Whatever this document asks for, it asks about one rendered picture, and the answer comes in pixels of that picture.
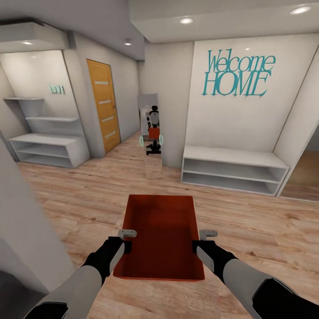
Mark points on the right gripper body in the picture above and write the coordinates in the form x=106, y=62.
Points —
x=194, y=245

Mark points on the standing mirror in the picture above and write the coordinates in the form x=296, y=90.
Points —
x=150, y=134

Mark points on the door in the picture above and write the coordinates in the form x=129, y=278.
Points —
x=100, y=75

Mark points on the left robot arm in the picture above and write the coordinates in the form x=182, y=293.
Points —
x=74, y=298

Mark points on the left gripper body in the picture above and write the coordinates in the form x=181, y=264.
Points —
x=127, y=246

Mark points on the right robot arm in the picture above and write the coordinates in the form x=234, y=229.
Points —
x=264, y=296

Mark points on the stairs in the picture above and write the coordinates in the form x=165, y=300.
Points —
x=16, y=300

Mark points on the storage box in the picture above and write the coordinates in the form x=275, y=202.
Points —
x=162, y=249

